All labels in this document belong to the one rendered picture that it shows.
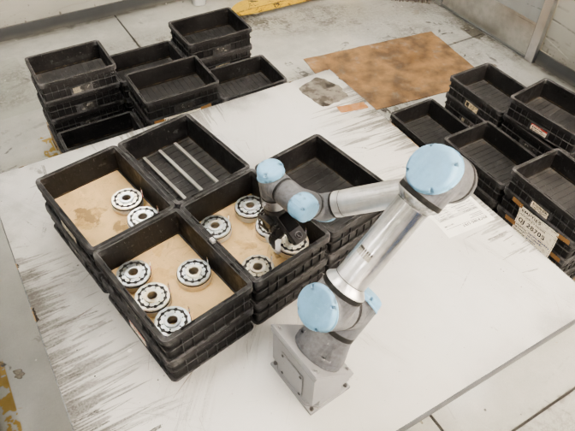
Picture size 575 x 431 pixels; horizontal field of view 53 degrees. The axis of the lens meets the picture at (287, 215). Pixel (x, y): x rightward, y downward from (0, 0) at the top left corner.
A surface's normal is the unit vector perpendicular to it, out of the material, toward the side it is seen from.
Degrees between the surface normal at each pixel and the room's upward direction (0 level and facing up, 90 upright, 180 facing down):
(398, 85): 2
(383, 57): 0
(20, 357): 0
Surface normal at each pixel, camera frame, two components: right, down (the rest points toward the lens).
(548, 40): -0.86, 0.36
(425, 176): -0.47, -0.22
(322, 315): -0.62, -0.04
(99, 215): 0.02, -0.69
